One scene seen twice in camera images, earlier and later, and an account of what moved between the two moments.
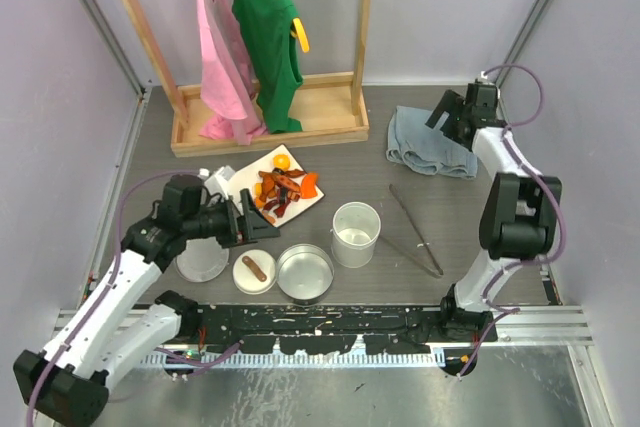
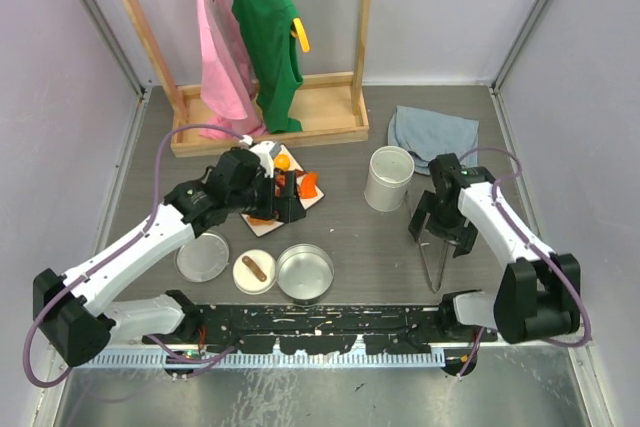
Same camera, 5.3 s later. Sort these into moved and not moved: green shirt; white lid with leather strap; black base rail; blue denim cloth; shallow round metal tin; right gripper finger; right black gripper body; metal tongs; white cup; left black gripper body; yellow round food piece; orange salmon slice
Moved: left black gripper body; white cup; metal tongs; right gripper finger; right black gripper body
Not moved: black base rail; orange salmon slice; blue denim cloth; shallow round metal tin; green shirt; white lid with leather strap; yellow round food piece
